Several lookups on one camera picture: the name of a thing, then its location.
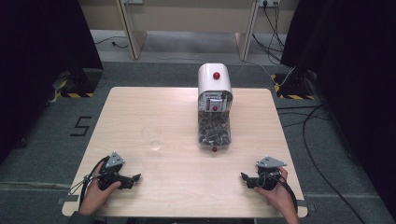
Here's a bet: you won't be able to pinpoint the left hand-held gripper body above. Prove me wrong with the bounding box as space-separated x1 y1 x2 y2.
97 151 126 191

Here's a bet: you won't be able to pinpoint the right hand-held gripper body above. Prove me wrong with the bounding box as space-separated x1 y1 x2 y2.
255 156 288 191

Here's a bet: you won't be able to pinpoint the person's right hand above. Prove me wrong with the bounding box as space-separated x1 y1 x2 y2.
253 166 301 224

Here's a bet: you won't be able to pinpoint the person's left hand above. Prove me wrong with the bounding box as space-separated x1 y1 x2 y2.
78 161 122 217

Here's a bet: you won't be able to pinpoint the black stand base striped tape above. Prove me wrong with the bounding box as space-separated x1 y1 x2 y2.
50 67 104 99
270 72 318 101

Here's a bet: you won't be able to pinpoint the white candy dispenser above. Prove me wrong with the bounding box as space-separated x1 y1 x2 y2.
197 63 234 153

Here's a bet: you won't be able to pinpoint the dark curtain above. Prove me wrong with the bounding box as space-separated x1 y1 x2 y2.
0 0 105 164
279 0 396 220

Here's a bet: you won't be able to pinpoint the right hand-held gripper cable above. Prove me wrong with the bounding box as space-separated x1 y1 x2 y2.
277 175 299 214

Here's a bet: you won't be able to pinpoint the hand-held gripper cable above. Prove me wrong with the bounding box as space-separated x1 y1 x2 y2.
277 175 299 214
68 155 110 210

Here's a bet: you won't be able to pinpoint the left hand-held gripper cable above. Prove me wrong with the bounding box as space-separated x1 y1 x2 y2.
68 155 110 210

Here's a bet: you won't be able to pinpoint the long black floor cables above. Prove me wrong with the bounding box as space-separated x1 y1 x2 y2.
276 104 369 224

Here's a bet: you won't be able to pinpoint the white floor cable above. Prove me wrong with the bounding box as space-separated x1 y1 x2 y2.
245 59 296 88

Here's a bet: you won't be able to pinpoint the black floor cable with plug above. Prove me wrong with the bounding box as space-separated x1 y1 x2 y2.
93 35 130 50

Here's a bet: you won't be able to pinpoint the bundle of black power cables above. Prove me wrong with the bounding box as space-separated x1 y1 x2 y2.
251 1 287 64

